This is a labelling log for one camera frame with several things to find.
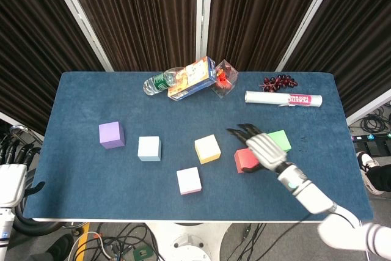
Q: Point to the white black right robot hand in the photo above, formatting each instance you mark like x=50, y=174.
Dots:
x=265, y=148

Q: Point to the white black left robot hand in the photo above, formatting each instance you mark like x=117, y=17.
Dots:
x=10, y=178

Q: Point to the green cube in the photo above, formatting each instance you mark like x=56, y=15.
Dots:
x=281, y=140

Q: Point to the red cube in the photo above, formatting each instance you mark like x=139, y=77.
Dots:
x=244, y=158

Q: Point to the yellow cube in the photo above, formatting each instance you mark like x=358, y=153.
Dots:
x=207, y=148

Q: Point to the pink cube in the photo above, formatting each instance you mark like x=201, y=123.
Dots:
x=188, y=180

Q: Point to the purple cube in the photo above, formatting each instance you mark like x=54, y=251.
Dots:
x=110, y=134

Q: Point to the light blue cube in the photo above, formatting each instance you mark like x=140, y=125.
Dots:
x=148, y=148

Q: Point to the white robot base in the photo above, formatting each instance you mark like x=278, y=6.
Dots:
x=189, y=239

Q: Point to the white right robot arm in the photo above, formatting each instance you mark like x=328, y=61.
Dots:
x=308, y=192

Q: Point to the white plastic wrap roll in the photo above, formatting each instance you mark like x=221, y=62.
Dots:
x=268, y=97

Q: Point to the dark red grape bunch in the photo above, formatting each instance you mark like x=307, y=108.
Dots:
x=279, y=82

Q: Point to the clear box with red toy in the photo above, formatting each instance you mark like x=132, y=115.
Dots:
x=224, y=79

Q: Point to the blue table mat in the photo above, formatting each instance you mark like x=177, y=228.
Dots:
x=91, y=181

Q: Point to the blue orange carton box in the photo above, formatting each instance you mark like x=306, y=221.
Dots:
x=195, y=77

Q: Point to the white sneaker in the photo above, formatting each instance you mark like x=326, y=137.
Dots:
x=365, y=163

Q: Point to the black power strip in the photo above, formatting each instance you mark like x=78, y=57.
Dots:
x=366, y=138

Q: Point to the black trouser leg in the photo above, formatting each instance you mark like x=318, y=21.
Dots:
x=380, y=177

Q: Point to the clear green-label water bottle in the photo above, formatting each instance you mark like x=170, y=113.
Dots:
x=157, y=82

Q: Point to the dark brown curtain partition panel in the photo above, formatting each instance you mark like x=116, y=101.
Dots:
x=259, y=13
x=137, y=13
x=351, y=44
x=30, y=44

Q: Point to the green connector box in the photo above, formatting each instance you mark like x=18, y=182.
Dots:
x=142, y=253

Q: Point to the chrome metal frame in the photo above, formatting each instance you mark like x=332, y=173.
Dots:
x=18, y=129

